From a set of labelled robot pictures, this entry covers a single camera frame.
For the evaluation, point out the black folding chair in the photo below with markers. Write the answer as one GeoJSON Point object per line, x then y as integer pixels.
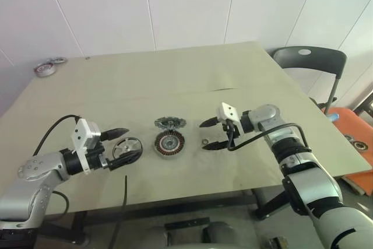
{"type": "Point", "coordinates": [314, 59]}

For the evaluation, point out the blue plastic bottle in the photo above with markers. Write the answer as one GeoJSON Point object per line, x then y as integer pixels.
{"type": "Point", "coordinates": [335, 117]}

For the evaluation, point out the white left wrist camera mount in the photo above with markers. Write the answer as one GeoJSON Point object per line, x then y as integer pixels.
{"type": "Point", "coordinates": [79, 133]}

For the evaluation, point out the silver spoked rotor wheel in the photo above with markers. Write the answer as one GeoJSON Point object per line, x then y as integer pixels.
{"type": "Point", "coordinates": [128, 144]}

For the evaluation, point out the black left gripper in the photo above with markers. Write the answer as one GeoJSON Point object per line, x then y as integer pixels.
{"type": "Point", "coordinates": [94, 160]}

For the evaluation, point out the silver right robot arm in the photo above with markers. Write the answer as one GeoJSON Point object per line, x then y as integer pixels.
{"type": "Point", "coordinates": [309, 185]}

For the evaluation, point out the black table frame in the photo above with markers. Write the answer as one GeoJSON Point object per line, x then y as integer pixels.
{"type": "Point", "coordinates": [268, 206]}

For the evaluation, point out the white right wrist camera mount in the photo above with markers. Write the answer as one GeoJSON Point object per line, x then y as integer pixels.
{"type": "Point", "coordinates": [228, 111]}

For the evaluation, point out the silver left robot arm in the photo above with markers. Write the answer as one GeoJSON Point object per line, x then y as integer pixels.
{"type": "Point", "coordinates": [32, 170]}

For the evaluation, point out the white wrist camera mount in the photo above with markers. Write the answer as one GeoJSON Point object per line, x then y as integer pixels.
{"type": "Point", "coordinates": [228, 111]}
{"type": "Point", "coordinates": [79, 133]}

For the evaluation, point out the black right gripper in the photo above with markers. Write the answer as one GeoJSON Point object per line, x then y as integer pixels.
{"type": "Point", "coordinates": [228, 129]}

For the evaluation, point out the black flat bar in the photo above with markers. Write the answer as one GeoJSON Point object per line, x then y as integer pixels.
{"type": "Point", "coordinates": [186, 223]}

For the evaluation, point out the grey motor end cover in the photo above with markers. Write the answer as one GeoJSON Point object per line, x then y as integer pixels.
{"type": "Point", "coordinates": [167, 122]}

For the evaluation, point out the small metal washer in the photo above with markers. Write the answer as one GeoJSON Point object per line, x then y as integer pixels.
{"type": "Point", "coordinates": [204, 141]}

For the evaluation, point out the motor stator with copper windings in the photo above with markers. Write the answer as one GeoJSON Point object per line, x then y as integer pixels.
{"type": "Point", "coordinates": [158, 147]}

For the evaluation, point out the orange cloth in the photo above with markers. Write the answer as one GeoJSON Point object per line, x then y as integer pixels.
{"type": "Point", "coordinates": [355, 126]}

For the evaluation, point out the metal ball bearing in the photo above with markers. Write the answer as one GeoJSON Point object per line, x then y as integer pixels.
{"type": "Point", "coordinates": [360, 144]}

